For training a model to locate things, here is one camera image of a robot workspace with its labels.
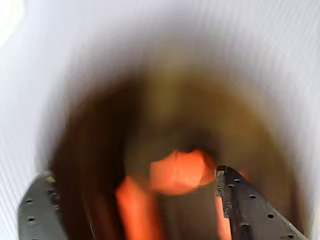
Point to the black metal bucket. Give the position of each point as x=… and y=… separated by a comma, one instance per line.
x=100, y=150

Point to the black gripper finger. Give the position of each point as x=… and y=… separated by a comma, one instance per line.
x=37, y=217
x=255, y=215

